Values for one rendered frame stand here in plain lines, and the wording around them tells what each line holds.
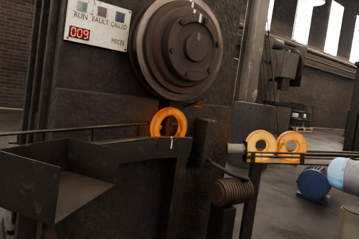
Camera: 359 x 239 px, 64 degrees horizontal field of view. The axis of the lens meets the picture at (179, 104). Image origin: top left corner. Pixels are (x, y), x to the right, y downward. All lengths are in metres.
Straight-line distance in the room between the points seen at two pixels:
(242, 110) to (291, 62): 5.58
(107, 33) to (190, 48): 0.35
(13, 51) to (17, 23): 0.61
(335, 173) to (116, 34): 0.95
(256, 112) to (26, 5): 5.42
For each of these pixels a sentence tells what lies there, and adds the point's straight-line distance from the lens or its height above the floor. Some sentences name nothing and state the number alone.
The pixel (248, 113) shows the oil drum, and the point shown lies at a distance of 3.90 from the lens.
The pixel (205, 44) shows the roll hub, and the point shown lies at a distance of 1.24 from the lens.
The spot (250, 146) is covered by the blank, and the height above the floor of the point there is 0.70.
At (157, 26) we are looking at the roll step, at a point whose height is 1.17.
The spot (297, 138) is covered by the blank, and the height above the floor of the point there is 0.77.
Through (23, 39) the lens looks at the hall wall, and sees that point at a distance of 7.21.
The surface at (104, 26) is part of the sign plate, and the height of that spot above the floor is 1.14.
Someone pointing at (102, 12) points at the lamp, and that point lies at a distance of 1.26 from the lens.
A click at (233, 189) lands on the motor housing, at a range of 1.41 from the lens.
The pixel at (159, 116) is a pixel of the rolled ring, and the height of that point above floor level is 0.80.
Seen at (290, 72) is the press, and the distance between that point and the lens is 9.35.
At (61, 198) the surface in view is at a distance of 0.87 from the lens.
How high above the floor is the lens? 0.93
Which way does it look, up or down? 3 degrees down
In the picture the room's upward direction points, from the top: 8 degrees clockwise
